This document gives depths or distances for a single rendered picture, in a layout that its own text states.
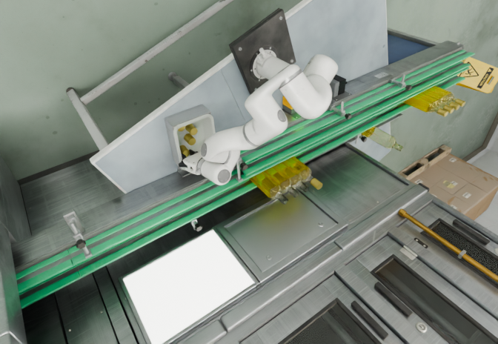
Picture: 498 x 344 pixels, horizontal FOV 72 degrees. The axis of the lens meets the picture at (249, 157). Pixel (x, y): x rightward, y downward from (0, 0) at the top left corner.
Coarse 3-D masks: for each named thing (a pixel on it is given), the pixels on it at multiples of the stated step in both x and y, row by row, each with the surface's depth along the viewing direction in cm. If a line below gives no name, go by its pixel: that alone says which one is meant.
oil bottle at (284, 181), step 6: (270, 168) 155; (276, 168) 155; (270, 174) 152; (276, 174) 152; (282, 174) 152; (276, 180) 149; (282, 180) 149; (288, 180) 149; (282, 186) 147; (288, 186) 148; (282, 192) 150
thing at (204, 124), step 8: (192, 120) 133; (200, 120) 144; (208, 120) 140; (176, 128) 130; (200, 128) 146; (208, 128) 143; (176, 136) 132; (200, 136) 148; (208, 136) 147; (176, 144) 134; (184, 144) 145; (200, 144) 150; (184, 168) 142
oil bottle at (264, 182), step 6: (258, 174) 153; (264, 174) 153; (252, 180) 156; (258, 180) 151; (264, 180) 150; (270, 180) 150; (258, 186) 153; (264, 186) 148; (270, 186) 147; (276, 186) 147; (264, 192) 151; (270, 192) 145; (276, 192) 145; (270, 198) 148; (276, 198) 148
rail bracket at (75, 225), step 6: (72, 210) 121; (66, 216) 120; (72, 216) 120; (72, 222) 111; (78, 222) 124; (72, 228) 112; (78, 228) 125; (78, 234) 113; (78, 240) 112; (78, 246) 110; (84, 246) 112; (84, 252) 121; (90, 252) 121
